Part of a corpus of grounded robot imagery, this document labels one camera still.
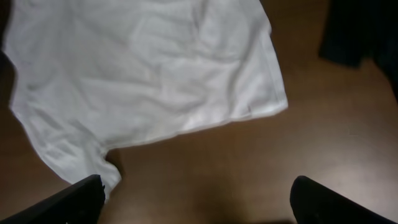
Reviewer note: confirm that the white t-shirt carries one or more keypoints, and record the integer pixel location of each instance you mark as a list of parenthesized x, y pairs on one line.
[(93, 75)]

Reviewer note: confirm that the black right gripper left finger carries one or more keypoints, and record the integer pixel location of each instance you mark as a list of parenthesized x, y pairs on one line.
[(81, 202)]

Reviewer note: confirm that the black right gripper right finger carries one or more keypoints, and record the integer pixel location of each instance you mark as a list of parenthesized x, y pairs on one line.
[(312, 202)]

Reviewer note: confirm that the dark garment right side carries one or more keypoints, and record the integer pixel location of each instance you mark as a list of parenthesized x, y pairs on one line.
[(356, 29)]

